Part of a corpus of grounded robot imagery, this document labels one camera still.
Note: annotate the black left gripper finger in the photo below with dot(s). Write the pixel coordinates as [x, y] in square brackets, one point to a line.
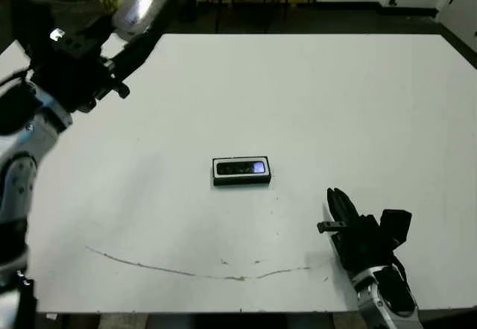
[138, 58]

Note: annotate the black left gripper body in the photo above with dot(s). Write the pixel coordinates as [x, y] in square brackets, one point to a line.
[74, 79]

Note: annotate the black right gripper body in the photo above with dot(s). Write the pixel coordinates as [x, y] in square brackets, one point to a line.
[363, 243]

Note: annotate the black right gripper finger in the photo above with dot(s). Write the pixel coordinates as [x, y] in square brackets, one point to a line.
[349, 209]
[337, 207]

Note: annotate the black box base white insert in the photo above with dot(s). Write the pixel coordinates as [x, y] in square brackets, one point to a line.
[242, 180]

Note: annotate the white door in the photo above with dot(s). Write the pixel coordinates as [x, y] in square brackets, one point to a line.
[462, 4]

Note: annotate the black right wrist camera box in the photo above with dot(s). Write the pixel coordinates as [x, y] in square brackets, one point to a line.
[397, 226]

